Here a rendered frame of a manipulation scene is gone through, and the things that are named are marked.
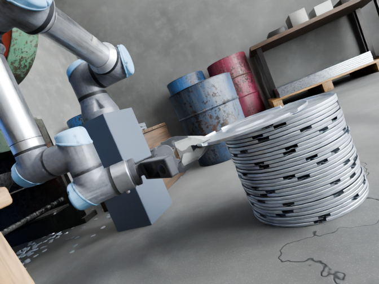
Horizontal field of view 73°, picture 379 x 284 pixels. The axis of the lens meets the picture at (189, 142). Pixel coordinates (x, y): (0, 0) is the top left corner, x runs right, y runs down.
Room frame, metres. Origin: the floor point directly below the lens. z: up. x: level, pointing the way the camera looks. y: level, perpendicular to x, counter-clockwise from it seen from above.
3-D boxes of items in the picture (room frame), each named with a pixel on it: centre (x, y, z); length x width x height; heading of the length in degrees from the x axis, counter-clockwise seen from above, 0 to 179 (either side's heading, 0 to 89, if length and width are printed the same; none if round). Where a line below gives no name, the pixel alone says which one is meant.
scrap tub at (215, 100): (1.66, -0.19, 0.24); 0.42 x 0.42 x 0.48
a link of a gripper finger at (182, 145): (0.66, 0.00, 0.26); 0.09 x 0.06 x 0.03; 97
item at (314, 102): (0.66, -0.23, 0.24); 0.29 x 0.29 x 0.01
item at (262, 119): (0.65, -0.16, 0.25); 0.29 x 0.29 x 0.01
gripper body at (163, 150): (0.65, 0.10, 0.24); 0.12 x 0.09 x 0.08; 97
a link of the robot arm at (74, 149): (0.63, 0.27, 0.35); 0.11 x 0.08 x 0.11; 76
